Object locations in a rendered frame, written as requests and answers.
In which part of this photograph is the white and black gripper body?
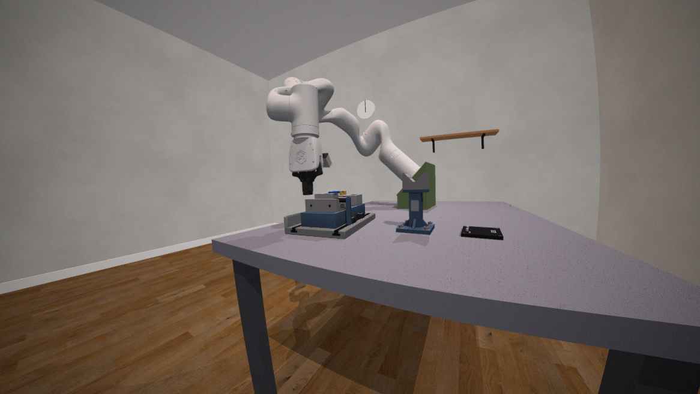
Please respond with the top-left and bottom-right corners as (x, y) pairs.
(289, 136), (323, 172)

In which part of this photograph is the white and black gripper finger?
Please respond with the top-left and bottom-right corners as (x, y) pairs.
(292, 171), (307, 195)
(305, 160), (323, 195)

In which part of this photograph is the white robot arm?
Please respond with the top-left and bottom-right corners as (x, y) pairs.
(266, 77), (419, 180)

